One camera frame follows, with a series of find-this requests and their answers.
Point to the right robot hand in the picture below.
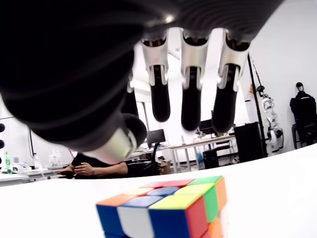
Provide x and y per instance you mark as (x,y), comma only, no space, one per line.
(62,62)

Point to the multicoloured Rubik's cube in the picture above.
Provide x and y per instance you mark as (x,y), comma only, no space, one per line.
(161,213)

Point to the seated person black shirt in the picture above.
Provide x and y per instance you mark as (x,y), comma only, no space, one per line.
(99,168)

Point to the green bottle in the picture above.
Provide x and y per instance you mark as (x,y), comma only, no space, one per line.
(8,163)

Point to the small black monitor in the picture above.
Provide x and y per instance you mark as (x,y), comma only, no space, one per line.
(155,136)

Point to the white work desk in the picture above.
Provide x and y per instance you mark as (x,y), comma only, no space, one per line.
(15,177)

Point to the black chair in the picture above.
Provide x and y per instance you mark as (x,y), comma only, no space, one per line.
(146,163)

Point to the cardboard box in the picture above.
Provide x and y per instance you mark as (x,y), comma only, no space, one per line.
(164,167)

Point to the black monitor on stand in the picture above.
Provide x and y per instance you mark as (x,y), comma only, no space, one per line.
(205,126)

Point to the long white desk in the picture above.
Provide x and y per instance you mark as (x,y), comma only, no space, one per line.
(203,141)

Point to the blue bag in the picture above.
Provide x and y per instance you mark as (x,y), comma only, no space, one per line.
(200,157)

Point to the black PC tower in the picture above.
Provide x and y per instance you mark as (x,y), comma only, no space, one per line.
(210,160)

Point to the black pole stand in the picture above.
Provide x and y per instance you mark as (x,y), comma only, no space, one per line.
(256,99)

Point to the black cabinet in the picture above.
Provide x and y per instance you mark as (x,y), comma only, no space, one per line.
(250,141)

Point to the white humanoid robot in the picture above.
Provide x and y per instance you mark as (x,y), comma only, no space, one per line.
(275,134)

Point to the black jacket on stand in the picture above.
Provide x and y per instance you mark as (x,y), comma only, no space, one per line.
(303,109)

